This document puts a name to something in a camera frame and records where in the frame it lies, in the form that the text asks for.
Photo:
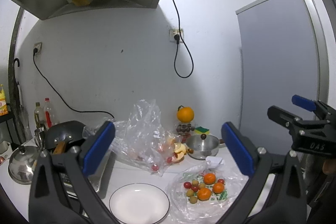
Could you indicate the small steel saucepan with lid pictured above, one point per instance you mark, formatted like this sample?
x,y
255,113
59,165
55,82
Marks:
x,y
201,146

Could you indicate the white wall socket left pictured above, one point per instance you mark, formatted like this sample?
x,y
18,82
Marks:
x,y
37,48

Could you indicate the oil bottle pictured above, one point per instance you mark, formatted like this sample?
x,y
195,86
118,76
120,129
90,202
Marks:
x,y
39,115

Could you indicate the mandarin orange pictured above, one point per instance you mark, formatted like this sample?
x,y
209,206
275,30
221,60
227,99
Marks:
x,y
209,178
218,188
204,194

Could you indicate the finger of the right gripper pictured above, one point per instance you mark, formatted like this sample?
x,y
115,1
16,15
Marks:
x,y
305,103
284,118

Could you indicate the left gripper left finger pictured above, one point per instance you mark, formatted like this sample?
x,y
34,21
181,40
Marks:
x,y
49,201

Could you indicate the clear crumpled plastic bag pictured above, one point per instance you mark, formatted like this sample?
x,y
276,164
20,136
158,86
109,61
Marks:
x,y
142,142

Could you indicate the yellow green sponge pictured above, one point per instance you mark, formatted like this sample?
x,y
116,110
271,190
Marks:
x,y
201,130

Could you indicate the large orange on box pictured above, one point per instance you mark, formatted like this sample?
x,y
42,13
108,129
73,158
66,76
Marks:
x,y
185,114

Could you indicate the silver induction cooker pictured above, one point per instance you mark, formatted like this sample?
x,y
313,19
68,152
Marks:
x,y
95,179

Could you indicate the clear box of chestnuts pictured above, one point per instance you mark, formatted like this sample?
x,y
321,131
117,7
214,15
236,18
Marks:
x,y
184,128

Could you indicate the cherry tomato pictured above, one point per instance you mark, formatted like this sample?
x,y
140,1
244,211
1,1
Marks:
x,y
187,185
221,181
194,188

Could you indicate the black umbrella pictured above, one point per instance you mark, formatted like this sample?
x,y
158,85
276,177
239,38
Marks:
x,y
17,88

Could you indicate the black wok wooden handle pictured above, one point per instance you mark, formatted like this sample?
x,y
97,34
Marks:
x,y
71,132

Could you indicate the printed flat plastic bag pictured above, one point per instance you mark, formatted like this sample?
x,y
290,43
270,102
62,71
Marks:
x,y
209,211

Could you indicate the white round plate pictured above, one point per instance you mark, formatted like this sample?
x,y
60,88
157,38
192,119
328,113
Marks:
x,y
139,203

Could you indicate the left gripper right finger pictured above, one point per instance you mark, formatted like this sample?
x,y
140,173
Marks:
x,y
275,190

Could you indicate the orange peel pieces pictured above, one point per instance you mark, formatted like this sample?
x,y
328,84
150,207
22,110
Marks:
x,y
178,153

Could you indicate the grey door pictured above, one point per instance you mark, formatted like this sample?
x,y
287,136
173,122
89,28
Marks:
x,y
283,53

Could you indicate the red label bottle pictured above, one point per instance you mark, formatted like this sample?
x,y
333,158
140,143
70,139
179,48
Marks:
x,y
49,113

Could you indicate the yellow detergent bottle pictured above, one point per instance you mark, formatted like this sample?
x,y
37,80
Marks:
x,y
3,103

